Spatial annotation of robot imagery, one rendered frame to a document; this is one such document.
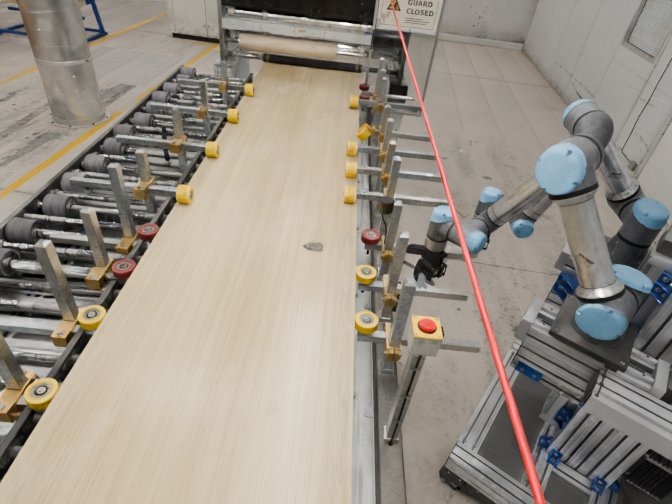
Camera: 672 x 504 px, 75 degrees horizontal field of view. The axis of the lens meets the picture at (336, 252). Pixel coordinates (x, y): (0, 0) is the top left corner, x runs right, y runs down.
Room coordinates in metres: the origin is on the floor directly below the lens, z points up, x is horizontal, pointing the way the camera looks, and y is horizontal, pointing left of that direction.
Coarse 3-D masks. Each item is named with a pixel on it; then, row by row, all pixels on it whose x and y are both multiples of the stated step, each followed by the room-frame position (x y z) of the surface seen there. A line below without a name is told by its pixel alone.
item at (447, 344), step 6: (360, 336) 1.02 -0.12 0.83; (366, 336) 1.02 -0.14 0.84; (372, 336) 1.02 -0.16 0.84; (378, 336) 1.03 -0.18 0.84; (384, 336) 1.03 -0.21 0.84; (402, 336) 1.04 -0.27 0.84; (378, 342) 1.02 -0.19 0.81; (384, 342) 1.02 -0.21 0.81; (402, 342) 1.03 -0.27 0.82; (444, 342) 1.04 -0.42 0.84; (450, 342) 1.04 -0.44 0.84; (456, 342) 1.04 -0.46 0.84; (462, 342) 1.05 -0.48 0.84; (468, 342) 1.05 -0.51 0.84; (474, 342) 1.06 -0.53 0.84; (444, 348) 1.03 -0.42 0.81; (450, 348) 1.03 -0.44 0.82; (456, 348) 1.03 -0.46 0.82; (462, 348) 1.03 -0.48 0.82; (468, 348) 1.03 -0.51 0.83; (474, 348) 1.03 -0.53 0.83; (480, 348) 1.03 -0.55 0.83
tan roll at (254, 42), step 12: (240, 36) 3.78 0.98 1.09; (252, 36) 3.79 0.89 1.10; (264, 36) 3.81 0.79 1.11; (240, 48) 3.78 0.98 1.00; (252, 48) 3.77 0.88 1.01; (264, 48) 3.77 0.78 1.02; (276, 48) 3.77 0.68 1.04; (288, 48) 3.77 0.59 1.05; (300, 48) 3.78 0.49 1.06; (312, 48) 3.78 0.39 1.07; (324, 48) 3.79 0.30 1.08; (336, 48) 3.80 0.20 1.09
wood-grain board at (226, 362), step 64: (256, 128) 2.48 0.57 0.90; (320, 128) 2.60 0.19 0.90; (256, 192) 1.77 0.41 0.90; (320, 192) 1.84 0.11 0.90; (192, 256) 1.25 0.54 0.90; (256, 256) 1.30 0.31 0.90; (320, 256) 1.35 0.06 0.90; (128, 320) 0.91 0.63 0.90; (192, 320) 0.94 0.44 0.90; (256, 320) 0.98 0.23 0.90; (320, 320) 1.01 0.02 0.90; (64, 384) 0.66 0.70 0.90; (128, 384) 0.68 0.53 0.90; (192, 384) 0.71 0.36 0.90; (256, 384) 0.73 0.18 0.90; (320, 384) 0.76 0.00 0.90; (64, 448) 0.49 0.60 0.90; (128, 448) 0.51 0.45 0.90; (192, 448) 0.53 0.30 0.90; (256, 448) 0.55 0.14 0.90; (320, 448) 0.57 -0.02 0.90
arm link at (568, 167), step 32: (544, 160) 1.03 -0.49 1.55; (576, 160) 0.99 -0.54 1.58; (576, 192) 0.98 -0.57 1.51; (576, 224) 0.96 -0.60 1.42; (576, 256) 0.94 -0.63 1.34; (608, 256) 0.93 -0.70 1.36; (576, 288) 0.95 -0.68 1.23; (608, 288) 0.88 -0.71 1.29; (576, 320) 0.87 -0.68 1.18; (608, 320) 0.83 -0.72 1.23
